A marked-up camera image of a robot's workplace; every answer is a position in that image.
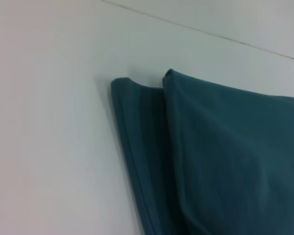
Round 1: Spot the teal FREE print t-shirt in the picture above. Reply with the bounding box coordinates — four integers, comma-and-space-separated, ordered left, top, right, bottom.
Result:
110, 68, 294, 235

